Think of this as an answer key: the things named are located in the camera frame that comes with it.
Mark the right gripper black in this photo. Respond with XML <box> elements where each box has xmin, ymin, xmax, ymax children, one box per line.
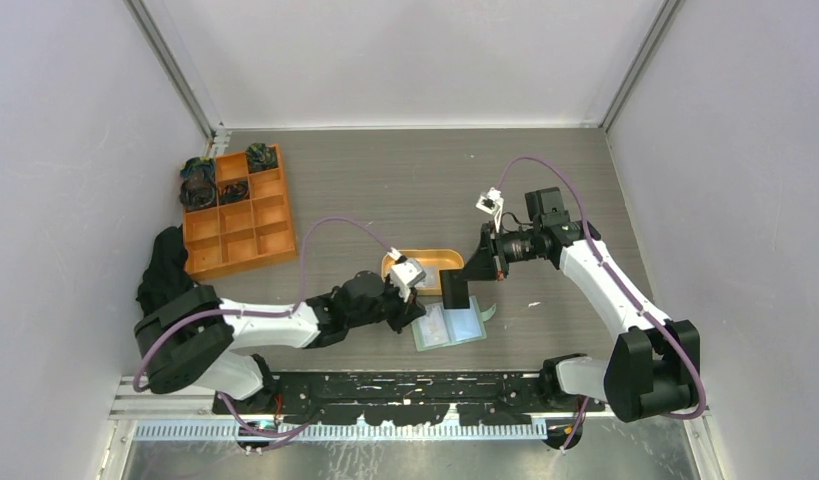
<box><xmin>457</xmin><ymin>220</ymin><xmax>542</xmax><ymax>282</ymax></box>

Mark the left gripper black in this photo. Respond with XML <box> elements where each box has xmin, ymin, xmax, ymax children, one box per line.
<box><xmin>348</xmin><ymin>276</ymin><xmax>426</xmax><ymax>333</ymax></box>

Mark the orange oval tray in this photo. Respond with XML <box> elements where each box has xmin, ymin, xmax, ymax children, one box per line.
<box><xmin>400</xmin><ymin>249</ymin><xmax>465</xmax><ymax>296</ymax></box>

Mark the green card holder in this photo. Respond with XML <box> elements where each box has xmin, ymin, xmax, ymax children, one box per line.
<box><xmin>411</xmin><ymin>296</ymin><xmax>497</xmax><ymax>352</ymax></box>

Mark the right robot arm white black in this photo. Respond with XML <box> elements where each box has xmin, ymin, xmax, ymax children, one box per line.
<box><xmin>439</xmin><ymin>187</ymin><xmax>706</xmax><ymax>422</ymax></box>

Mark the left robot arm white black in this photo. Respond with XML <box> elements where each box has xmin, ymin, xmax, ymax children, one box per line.
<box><xmin>133</xmin><ymin>262</ymin><xmax>426</xmax><ymax>413</ymax></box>

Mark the orange compartment organizer box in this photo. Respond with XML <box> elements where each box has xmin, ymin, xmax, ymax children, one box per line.
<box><xmin>182</xmin><ymin>144</ymin><xmax>298</xmax><ymax>281</ymax></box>

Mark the dark item middle compartment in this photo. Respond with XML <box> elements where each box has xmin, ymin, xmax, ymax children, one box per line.
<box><xmin>218</xmin><ymin>179</ymin><xmax>250</xmax><ymax>205</ymax></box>

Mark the dark rolled item top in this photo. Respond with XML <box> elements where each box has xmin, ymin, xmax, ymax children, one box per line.
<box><xmin>245</xmin><ymin>143</ymin><xmax>278</xmax><ymax>174</ymax></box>

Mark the dark rolled item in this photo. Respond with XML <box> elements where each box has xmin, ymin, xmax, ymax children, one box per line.
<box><xmin>245</xmin><ymin>143</ymin><xmax>278</xmax><ymax>174</ymax></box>
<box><xmin>178</xmin><ymin>179</ymin><xmax>217</xmax><ymax>212</ymax></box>
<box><xmin>179</xmin><ymin>157</ymin><xmax>216</xmax><ymax>182</ymax></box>

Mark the dark rolled item left lower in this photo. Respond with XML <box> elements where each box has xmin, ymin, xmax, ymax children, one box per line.
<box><xmin>178</xmin><ymin>179</ymin><xmax>217</xmax><ymax>212</ymax></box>

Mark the black cloth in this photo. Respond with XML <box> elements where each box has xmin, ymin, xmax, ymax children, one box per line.
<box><xmin>136</xmin><ymin>226</ymin><xmax>196</xmax><ymax>316</ymax></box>

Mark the dark rolled item left upper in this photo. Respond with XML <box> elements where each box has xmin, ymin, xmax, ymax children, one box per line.
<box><xmin>179</xmin><ymin>157</ymin><xmax>216</xmax><ymax>182</ymax></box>

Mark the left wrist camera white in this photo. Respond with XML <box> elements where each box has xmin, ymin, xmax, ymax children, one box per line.
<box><xmin>387</xmin><ymin>248</ymin><xmax>426</xmax><ymax>294</ymax></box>

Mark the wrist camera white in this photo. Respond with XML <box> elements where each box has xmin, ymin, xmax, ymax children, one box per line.
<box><xmin>387</xmin><ymin>248</ymin><xmax>426</xmax><ymax>294</ymax></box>
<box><xmin>475</xmin><ymin>187</ymin><xmax>504</xmax><ymax>216</ymax></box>

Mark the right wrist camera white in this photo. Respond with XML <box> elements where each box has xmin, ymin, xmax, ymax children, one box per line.
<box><xmin>475</xmin><ymin>187</ymin><xmax>504</xmax><ymax>216</ymax></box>

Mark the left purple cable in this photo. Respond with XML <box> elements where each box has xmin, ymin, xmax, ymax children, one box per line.
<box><xmin>131</xmin><ymin>217</ymin><xmax>397</xmax><ymax>453</ymax></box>

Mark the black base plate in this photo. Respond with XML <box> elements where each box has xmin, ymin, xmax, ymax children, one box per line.
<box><xmin>233</xmin><ymin>370</ymin><xmax>606</xmax><ymax>427</ymax></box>

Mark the white slotted cable duct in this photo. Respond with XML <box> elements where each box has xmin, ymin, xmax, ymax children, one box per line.
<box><xmin>133</xmin><ymin>418</ymin><xmax>547</xmax><ymax>442</ymax></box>

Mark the aluminium frame rail right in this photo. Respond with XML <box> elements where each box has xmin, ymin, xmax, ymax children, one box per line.
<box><xmin>600</xmin><ymin>0</ymin><xmax>686</xmax><ymax>135</ymax></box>

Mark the aluminium frame rail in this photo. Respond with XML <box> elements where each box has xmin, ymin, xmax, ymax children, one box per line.
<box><xmin>124</xmin><ymin>0</ymin><xmax>225</xmax><ymax>140</ymax></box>
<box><xmin>600</xmin><ymin>0</ymin><xmax>686</xmax><ymax>135</ymax></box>

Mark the aluminium frame rail left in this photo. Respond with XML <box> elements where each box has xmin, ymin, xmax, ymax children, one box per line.
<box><xmin>124</xmin><ymin>0</ymin><xmax>225</xmax><ymax>140</ymax></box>

